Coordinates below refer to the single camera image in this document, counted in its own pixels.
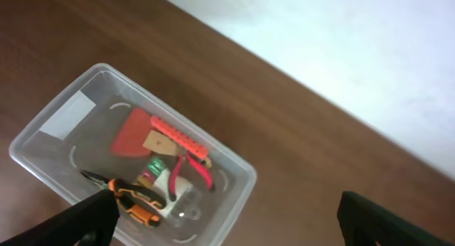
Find orange scraper wooden handle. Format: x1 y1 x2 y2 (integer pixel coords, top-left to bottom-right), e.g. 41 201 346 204
110 107 178 157

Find orange perforated bar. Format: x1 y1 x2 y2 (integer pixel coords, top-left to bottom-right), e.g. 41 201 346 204
150 116 209 159

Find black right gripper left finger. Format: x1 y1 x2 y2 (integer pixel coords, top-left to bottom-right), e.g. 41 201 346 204
1 190 119 246

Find orange black long-nose pliers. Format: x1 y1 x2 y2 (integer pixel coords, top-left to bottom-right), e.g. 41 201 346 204
80 170 167 228

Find clear plastic container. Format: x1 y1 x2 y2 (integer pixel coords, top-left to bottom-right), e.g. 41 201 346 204
9 63 257 245

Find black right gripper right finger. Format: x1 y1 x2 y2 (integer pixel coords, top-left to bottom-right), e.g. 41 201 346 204
337 191 450 246

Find clear case coloured bits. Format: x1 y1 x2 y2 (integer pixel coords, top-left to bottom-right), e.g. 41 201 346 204
136 157 202 227

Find red handled cutting pliers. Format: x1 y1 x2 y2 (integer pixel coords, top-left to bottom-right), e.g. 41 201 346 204
168 153 215 202

